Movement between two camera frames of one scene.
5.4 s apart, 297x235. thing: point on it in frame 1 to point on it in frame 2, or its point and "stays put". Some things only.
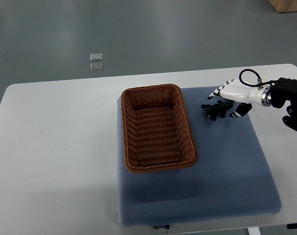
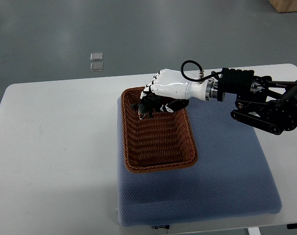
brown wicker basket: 157,135 stays put
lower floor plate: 96,66 stays put
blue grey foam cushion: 232,177 stays put
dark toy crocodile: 218,109 to 145,105
